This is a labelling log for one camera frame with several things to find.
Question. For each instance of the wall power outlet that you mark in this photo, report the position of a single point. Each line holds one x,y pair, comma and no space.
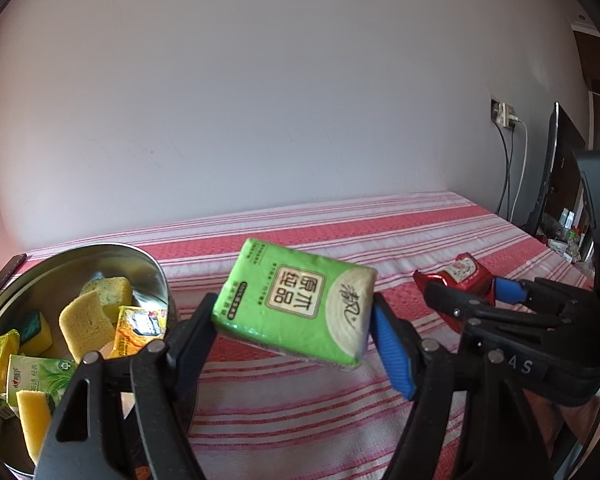
502,112

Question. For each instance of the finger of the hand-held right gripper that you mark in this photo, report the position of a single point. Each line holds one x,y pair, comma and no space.
510,291
455,305

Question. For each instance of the green scouring sponge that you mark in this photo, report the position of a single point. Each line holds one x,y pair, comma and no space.
35,332

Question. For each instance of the green and beige tissue pack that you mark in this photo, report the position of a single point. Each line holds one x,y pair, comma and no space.
295,300

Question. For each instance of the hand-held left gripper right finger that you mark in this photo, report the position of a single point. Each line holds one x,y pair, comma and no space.
392,355

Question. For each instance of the red snack packet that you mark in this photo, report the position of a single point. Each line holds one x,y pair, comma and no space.
460,272

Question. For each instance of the red striped tablecloth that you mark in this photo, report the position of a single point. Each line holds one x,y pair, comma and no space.
305,420

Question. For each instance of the round metal tin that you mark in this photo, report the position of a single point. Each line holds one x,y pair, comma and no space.
130,265

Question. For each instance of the yellow snack packet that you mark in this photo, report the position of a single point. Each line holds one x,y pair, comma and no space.
0,360

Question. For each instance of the small green tissue pack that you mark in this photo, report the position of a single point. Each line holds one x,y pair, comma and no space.
37,377

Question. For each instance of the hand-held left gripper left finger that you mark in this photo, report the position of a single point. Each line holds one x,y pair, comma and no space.
192,355

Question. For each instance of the black smartphone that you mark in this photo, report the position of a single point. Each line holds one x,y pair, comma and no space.
5,275

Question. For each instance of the orange-yellow snack packet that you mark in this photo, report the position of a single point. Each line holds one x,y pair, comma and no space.
140,330

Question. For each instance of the black flat monitor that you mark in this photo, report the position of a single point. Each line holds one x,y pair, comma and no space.
555,170

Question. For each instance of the thick green-topped yellow sponge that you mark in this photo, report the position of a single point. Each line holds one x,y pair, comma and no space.
107,292

